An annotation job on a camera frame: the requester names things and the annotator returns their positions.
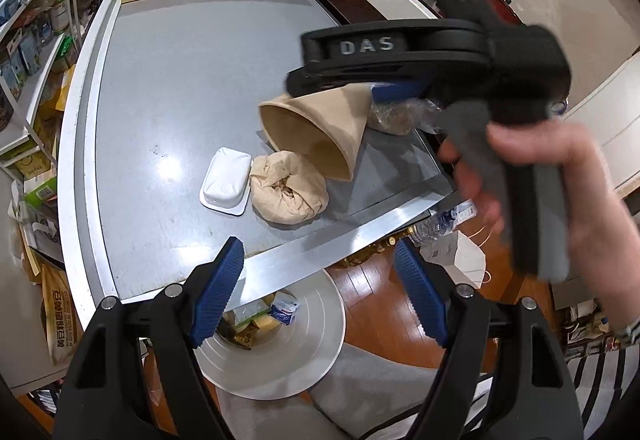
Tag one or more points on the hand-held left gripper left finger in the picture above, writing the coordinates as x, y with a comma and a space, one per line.
220, 285

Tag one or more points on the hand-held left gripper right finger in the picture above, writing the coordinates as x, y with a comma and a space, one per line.
420, 290

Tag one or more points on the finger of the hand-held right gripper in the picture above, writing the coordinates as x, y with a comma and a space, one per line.
400, 93
380, 55

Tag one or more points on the white blue tissue packet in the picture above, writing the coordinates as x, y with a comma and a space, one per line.
285, 312

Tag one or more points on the wide brown paper cup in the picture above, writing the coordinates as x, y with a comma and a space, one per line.
320, 130

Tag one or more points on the white trash bin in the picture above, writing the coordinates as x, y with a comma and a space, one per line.
300, 355

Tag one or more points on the person's right hand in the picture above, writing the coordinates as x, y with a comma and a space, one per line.
595, 210

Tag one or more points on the clear plastic bag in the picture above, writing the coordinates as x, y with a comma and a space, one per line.
400, 118

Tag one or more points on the white face mask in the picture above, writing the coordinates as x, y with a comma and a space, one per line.
460, 260

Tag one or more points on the plastic water bottle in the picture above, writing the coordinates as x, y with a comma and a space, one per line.
437, 225

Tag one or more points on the white plastic tub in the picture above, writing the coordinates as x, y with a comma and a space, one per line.
227, 177

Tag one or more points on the grey cloth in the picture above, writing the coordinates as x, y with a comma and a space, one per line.
360, 385

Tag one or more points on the white cabinet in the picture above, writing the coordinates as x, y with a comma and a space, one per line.
610, 135

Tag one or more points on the crumpled brown paper bag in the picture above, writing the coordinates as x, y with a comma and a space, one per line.
287, 190

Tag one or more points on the small green box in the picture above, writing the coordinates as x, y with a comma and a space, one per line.
41, 192

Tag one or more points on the striped cloth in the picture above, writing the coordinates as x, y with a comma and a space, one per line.
605, 395

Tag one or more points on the white shelving rack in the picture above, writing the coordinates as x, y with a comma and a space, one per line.
30, 95

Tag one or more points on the white green can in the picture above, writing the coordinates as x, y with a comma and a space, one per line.
58, 15

